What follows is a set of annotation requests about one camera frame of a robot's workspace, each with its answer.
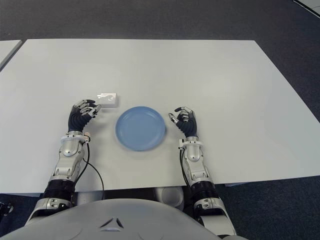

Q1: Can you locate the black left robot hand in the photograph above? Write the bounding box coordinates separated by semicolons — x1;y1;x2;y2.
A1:
67;98;102;134

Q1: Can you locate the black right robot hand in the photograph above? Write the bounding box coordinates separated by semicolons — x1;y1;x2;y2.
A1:
167;105;200;139

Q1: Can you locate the white charger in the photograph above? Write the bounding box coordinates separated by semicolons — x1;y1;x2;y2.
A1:
96;92;120;109

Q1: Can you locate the blue plate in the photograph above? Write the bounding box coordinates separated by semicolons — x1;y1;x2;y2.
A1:
114;106;167;153

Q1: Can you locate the grey robot leg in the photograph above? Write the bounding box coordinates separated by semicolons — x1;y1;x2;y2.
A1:
152;186;186;209

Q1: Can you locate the white side table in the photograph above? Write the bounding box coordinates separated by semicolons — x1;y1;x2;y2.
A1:
0;39;23;72

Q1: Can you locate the grey robot torso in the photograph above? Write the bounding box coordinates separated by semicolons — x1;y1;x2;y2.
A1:
0;197;224;240

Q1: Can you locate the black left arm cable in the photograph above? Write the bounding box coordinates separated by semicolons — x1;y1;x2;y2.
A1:
74;139;105;199

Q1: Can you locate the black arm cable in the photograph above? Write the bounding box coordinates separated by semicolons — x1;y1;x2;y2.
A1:
74;139;105;199
178;146;192;192

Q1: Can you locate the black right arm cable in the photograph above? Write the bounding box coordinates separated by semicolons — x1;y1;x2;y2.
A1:
178;146;192;192

